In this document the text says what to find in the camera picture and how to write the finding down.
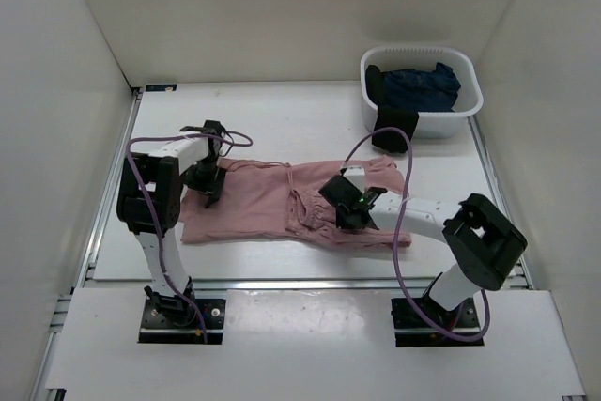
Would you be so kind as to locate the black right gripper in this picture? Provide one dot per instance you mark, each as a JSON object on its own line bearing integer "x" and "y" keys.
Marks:
{"x": 341, "y": 222}

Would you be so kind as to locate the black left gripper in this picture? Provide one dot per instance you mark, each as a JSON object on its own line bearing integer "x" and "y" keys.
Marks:
{"x": 200, "y": 187}

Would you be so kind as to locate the pink trousers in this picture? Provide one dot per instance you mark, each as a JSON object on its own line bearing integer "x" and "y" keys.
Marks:
{"x": 273, "y": 200}

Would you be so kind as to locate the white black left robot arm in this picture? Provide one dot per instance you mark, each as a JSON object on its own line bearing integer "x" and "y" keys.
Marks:
{"x": 149, "y": 204}

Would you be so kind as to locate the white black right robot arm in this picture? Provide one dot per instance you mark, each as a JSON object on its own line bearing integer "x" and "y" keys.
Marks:
{"x": 483, "y": 241}

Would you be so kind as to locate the dark blue garment in basin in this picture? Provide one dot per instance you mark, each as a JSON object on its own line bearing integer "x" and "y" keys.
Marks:
{"x": 422, "y": 91}

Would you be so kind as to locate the white plastic basin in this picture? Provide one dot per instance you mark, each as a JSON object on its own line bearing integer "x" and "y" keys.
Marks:
{"x": 377, "y": 61}

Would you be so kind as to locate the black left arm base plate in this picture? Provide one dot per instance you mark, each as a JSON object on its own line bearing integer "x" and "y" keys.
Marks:
{"x": 155, "y": 328}

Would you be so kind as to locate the aluminium table frame rail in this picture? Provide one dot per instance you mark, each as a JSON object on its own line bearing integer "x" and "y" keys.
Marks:
{"x": 303, "y": 323}

